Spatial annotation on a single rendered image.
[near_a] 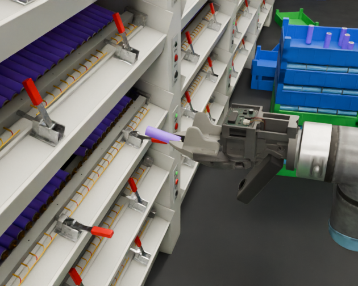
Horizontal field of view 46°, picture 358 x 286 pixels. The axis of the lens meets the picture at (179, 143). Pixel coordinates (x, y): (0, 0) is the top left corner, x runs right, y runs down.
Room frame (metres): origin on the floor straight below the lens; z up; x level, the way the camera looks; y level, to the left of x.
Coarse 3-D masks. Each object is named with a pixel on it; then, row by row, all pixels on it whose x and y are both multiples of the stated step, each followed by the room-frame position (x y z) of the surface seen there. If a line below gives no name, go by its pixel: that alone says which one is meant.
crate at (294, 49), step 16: (288, 32) 1.47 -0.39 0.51; (304, 32) 1.46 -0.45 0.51; (320, 32) 1.45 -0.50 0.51; (336, 32) 1.44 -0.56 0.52; (352, 32) 1.43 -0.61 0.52; (288, 48) 1.28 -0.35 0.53; (304, 48) 1.27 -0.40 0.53; (320, 48) 1.26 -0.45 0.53; (336, 48) 1.38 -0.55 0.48; (320, 64) 1.26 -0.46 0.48; (336, 64) 1.25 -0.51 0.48; (352, 64) 1.24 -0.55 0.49
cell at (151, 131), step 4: (148, 128) 0.62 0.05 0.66; (152, 128) 0.62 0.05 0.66; (156, 128) 0.62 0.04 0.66; (148, 132) 0.61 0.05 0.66; (152, 132) 0.61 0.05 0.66; (156, 132) 0.61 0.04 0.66; (160, 132) 0.61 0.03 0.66; (164, 132) 0.61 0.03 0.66; (152, 136) 0.61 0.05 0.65; (156, 136) 0.61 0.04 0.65; (160, 136) 0.60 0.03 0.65; (164, 136) 0.60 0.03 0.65; (168, 136) 0.60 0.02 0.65; (172, 136) 0.60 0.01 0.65; (176, 136) 0.60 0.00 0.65; (160, 140) 0.60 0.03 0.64; (164, 140) 0.60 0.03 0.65; (168, 140) 0.60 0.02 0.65; (176, 140) 0.60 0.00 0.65; (180, 140) 0.60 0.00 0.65
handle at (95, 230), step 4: (76, 220) 0.48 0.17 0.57; (72, 224) 0.48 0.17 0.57; (76, 224) 0.48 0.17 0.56; (80, 224) 0.48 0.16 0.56; (76, 228) 0.47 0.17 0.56; (80, 228) 0.47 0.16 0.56; (84, 228) 0.47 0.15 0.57; (88, 228) 0.47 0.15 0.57; (92, 228) 0.47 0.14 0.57; (96, 228) 0.47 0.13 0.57; (100, 228) 0.47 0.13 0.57; (104, 228) 0.47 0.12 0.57; (92, 232) 0.46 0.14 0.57; (96, 232) 0.46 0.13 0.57; (100, 232) 0.46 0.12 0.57; (104, 232) 0.46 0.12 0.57; (108, 232) 0.46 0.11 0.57; (112, 232) 0.46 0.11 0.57; (104, 236) 0.46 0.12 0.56; (108, 236) 0.45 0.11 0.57
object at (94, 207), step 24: (144, 96) 0.88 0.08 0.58; (168, 96) 0.88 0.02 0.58; (144, 120) 0.82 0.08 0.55; (120, 144) 0.72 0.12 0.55; (144, 144) 0.74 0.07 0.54; (72, 168) 0.62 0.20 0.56; (120, 168) 0.65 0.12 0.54; (96, 192) 0.58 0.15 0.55; (72, 216) 0.51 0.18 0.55; (96, 216) 0.52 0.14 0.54; (48, 240) 0.46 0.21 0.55; (0, 264) 0.40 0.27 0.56; (48, 264) 0.42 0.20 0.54; (72, 264) 0.45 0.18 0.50
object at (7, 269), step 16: (128, 112) 0.80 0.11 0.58; (112, 144) 0.70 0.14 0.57; (96, 160) 0.63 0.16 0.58; (80, 176) 0.58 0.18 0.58; (64, 192) 0.54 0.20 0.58; (48, 208) 0.50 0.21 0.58; (48, 224) 0.47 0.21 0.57; (32, 240) 0.44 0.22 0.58; (16, 256) 0.40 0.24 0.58; (0, 272) 0.37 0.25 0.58
